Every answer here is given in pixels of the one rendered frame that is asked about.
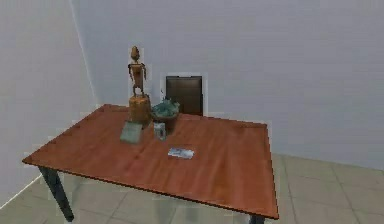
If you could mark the dark brown chair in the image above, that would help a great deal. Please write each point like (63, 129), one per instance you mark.
(185, 95)

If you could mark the green plant in dark pot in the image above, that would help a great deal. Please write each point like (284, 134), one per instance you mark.
(165, 115)

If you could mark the small grey-green can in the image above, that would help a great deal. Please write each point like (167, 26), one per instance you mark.
(159, 130)

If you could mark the red-brown wooden table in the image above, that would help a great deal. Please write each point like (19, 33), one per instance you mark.
(216, 160)

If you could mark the brown wooden figure statue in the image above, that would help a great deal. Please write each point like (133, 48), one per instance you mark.
(137, 90)

